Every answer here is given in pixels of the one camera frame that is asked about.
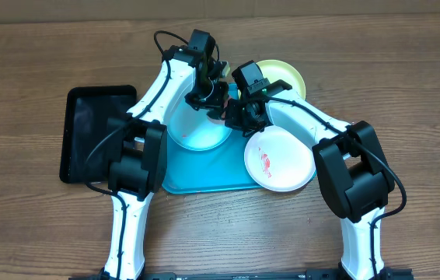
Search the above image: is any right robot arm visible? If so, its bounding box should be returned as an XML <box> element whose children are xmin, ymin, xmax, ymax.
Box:
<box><xmin>225</xmin><ymin>61</ymin><xmax>395</xmax><ymax>279</ymax></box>

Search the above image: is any white plate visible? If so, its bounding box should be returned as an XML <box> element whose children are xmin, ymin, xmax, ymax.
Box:
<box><xmin>244</xmin><ymin>126</ymin><xmax>316</xmax><ymax>192</ymax></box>

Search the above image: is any black rectangular tray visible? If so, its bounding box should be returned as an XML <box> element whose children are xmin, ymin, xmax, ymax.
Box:
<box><xmin>59</xmin><ymin>85</ymin><xmax>137</xmax><ymax>184</ymax></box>

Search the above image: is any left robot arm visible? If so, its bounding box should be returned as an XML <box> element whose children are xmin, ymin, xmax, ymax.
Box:
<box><xmin>96</xmin><ymin>30</ymin><xmax>229</xmax><ymax>279</ymax></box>

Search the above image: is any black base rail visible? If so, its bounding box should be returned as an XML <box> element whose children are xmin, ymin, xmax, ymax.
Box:
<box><xmin>68</xmin><ymin>268</ymin><xmax>414</xmax><ymax>280</ymax></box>

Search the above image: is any light blue plate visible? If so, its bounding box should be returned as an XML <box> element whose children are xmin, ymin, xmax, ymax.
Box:
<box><xmin>168</xmin><ymin>100</ymin><xmax>232</xmax><ymax>151</ymax></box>

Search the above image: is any yellow-green plate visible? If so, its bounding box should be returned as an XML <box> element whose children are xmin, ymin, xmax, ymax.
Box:
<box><xmin>237</xmin><ymin>59</ymin><xmax>307</xmax><ymax>101</ymax></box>

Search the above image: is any green and pink sponge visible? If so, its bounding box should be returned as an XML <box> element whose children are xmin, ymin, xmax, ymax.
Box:
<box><xmin>207</xmin><ymin>110</ymin><xmax>225</xmax><ymax>125</ymax></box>

